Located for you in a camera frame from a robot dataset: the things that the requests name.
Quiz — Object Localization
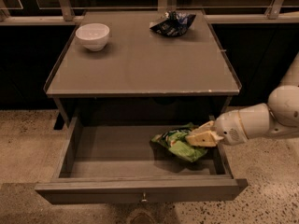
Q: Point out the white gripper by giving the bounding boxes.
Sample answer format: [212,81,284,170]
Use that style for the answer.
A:
[185,110,248,147]

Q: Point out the green rice chip bag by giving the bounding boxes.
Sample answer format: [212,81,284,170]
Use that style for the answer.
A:
[151,122,207,162]

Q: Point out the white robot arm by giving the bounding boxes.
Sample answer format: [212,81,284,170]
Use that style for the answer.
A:
[186,54,299,147]

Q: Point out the grey wooden drawer cabinet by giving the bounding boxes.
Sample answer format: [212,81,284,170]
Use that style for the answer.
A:
[42,9,243,131]

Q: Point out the small metal drawer knob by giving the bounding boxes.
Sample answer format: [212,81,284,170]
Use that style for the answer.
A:
[140,192,148,203]

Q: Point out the dark blue chip bag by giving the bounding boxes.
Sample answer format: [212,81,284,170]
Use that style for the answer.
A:
[149,11,196,37]

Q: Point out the open grey top drawer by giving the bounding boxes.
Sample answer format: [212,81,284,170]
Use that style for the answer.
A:
[35,117,248,204]

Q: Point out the white ceramic bowl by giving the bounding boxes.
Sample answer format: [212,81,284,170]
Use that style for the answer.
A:
[76,23,110,51]

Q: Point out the metal railing frame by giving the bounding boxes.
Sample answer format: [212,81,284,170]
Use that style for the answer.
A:
[0,0,299,25]

